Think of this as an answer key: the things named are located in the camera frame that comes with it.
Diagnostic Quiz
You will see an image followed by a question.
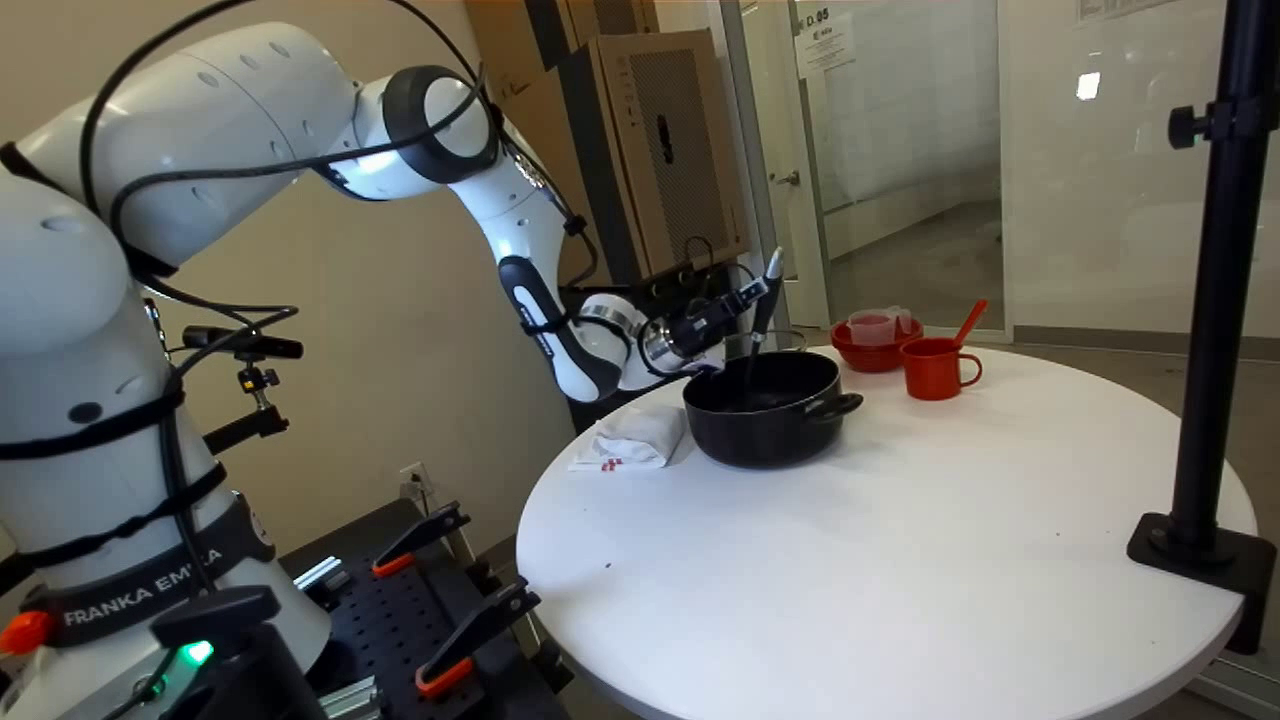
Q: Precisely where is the cardboard box with handle hole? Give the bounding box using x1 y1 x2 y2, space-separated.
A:
583 30 750 289

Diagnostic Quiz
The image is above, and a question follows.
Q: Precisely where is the black cooking pot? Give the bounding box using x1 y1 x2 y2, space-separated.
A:
679 349 868 471

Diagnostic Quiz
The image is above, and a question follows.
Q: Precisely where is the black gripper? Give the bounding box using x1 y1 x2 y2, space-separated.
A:
654 269 791 352

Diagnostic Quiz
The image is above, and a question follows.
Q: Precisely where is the black device with green light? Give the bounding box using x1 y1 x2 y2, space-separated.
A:
130 585 324 720

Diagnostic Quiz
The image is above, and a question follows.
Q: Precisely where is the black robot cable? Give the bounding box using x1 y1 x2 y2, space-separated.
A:
72 0 603 285

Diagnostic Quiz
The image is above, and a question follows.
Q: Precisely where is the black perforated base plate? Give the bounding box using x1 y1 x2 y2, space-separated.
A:
275 500 575 720

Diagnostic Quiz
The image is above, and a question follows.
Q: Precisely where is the white towel with red mark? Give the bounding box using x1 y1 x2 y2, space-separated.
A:
568 438 689 481

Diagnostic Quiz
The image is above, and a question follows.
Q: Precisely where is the white door notice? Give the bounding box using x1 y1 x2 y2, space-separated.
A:
791 9 855 79

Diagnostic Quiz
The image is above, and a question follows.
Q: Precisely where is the black clamp with orange handle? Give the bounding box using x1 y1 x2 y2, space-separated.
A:
367 500 477 585
411 577 545 703

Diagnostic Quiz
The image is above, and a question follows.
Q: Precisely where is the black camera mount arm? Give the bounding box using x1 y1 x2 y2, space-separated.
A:
178 325 309 456

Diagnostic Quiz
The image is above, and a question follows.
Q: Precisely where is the folded white towel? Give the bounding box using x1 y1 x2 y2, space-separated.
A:
591 397 692 466

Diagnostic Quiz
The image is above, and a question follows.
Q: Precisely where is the plain cardboard box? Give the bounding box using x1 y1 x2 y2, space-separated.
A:
455 0 669 66

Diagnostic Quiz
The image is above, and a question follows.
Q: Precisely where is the red cup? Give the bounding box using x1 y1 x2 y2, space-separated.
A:
898 336 987 403

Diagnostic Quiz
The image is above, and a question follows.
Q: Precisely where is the black equipment rack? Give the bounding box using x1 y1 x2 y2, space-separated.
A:
563 386 630 432

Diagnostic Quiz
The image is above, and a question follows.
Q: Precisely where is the red bowl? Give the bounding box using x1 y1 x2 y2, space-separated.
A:
826 307 927 378

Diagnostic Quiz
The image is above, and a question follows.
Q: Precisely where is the red handled utensil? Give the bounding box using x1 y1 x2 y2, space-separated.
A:
947 295 992 352

